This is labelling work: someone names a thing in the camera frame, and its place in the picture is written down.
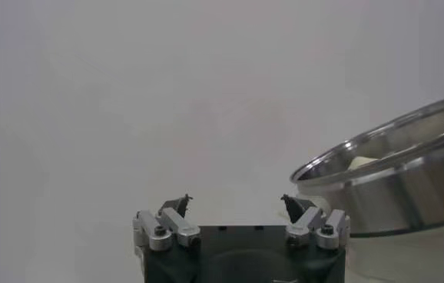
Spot cream electric cooker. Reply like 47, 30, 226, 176
298, 194, 444, 283

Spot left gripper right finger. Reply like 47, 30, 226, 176
280, 193, 351, 251

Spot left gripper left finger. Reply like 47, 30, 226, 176
132, 193, 202, 253

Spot steel steamer basket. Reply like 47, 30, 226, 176
290, 90, 444, 238

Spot white steamed baozi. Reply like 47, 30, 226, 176
346, 155, 381, 171

